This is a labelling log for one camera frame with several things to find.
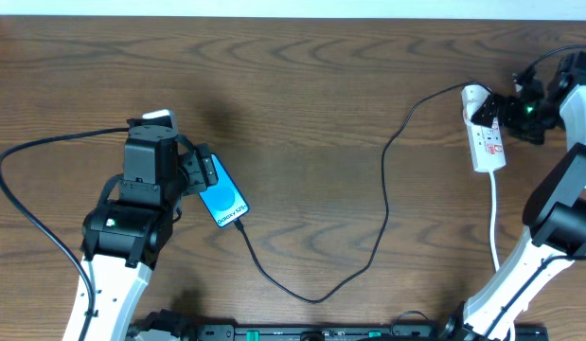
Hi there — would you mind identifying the white power strip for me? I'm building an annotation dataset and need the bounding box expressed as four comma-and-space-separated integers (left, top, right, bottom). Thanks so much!
463, 100, 506, 173

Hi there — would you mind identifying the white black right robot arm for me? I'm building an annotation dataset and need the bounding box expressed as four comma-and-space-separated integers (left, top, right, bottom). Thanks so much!
438, 45, 586, 340

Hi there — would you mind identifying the blue Galaxy smartphone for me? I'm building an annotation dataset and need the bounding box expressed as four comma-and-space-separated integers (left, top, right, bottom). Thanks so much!
200, 154, 250, 228

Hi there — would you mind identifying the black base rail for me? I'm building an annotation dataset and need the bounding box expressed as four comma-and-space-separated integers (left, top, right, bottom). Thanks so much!
126, 309, 549, 341

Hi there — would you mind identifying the white USB charger adapter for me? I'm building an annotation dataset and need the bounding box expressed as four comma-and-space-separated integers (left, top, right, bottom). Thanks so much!
461, 84, 490, 117

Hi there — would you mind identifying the black USB charging cable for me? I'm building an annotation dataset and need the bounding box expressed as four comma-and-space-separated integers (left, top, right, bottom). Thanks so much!
233, 81, 488, 305

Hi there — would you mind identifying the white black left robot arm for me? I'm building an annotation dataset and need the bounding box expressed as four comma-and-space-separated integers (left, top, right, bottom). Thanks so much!
63, 125, 218, 340

